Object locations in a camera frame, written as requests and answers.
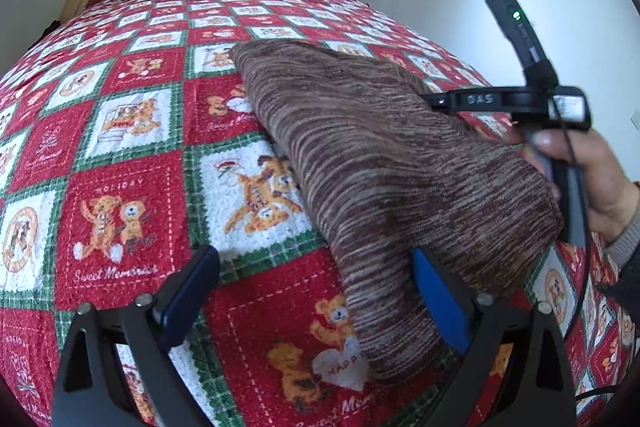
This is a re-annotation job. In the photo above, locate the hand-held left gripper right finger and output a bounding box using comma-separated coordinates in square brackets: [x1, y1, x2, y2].
[411, 247, 581, 427]

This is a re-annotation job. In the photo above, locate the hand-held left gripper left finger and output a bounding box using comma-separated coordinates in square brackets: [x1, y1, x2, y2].
[50, 244, 222, 427]

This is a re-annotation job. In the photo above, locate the brown knit sweater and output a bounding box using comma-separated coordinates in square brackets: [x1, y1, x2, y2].
[229, 39, 566, 388]

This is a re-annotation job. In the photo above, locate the person's right forearm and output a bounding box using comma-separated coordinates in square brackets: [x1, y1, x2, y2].
[595, 207, 640, 358]

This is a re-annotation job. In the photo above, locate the person's right hand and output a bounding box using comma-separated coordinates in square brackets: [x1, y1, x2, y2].
[502, 127, 640, 248]

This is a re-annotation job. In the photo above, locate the red printed bear blanket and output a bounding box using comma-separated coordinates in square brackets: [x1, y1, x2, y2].
[0, 0, 640, 427]

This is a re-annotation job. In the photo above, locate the black cable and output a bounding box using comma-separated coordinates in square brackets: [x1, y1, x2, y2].
[559, 122, 640, 413]

